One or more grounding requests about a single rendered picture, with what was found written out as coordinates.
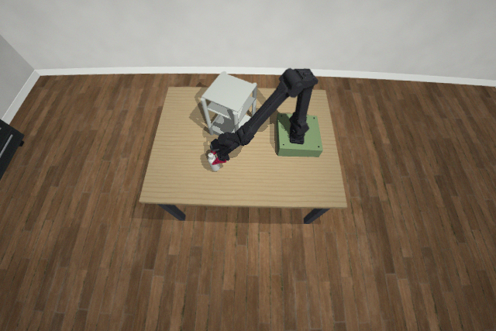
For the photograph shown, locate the grey shelving unit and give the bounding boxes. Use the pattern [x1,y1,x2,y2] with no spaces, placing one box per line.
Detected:
[201,71,257,136]

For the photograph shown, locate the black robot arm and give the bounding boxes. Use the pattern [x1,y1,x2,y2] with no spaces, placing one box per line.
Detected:
[210,68,319,156]

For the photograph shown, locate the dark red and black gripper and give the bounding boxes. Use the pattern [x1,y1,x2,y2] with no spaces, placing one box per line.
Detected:
[211,150,230,165]

